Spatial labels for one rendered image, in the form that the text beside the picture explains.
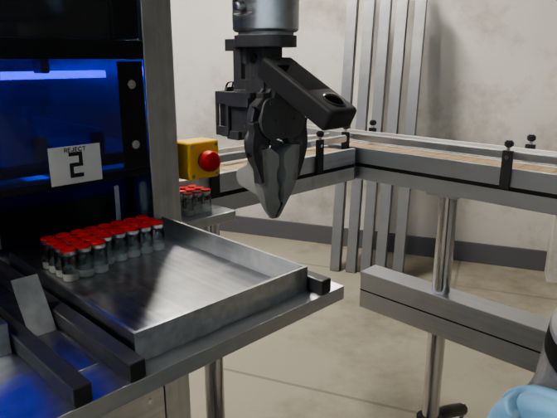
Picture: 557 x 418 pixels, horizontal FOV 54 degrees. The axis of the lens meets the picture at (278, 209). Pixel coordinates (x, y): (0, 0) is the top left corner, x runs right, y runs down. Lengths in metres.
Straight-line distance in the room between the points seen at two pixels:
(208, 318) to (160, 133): 0.45
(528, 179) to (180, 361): 0.99
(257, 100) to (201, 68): 3.19
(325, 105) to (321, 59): 2.90
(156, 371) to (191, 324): 0.07
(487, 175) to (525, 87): 1.93
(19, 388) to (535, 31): 3.05
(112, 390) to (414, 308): 1.19
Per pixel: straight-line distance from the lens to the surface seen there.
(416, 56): 3.04
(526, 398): 0.34
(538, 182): 1.37
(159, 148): 0.99
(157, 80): 0.98
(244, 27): 0.62
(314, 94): 0.58
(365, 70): 3.08
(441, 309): 1.59
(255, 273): 0.79
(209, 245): 0.88
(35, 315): 0.69
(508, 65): 3.30
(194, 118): 3.85
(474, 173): 1.42
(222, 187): 1.24
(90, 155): 0.93
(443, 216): 1.53
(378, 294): 1.70
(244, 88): 0.65
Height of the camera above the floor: 1.18
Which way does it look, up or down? 15 degrees down
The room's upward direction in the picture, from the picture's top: straight up
